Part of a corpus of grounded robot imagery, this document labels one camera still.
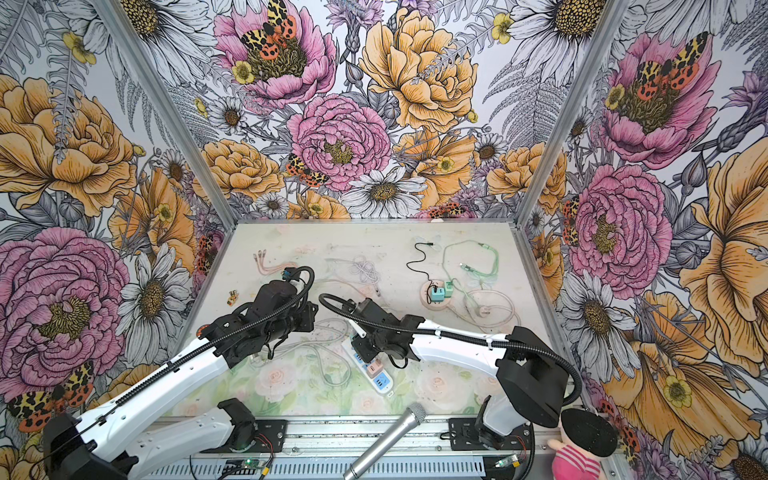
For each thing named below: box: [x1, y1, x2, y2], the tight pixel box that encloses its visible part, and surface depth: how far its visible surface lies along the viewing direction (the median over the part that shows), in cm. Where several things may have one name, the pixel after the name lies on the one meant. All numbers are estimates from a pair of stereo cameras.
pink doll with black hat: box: [547, 408, 618, 480], surface depth 69 cm
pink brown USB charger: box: [367, 358, 384, 378], surface depth 80 cm
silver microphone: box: [343, 403, 427, 480], surface depth 73 cm
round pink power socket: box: [420, 279, 452, 311], surface depth 98 cm
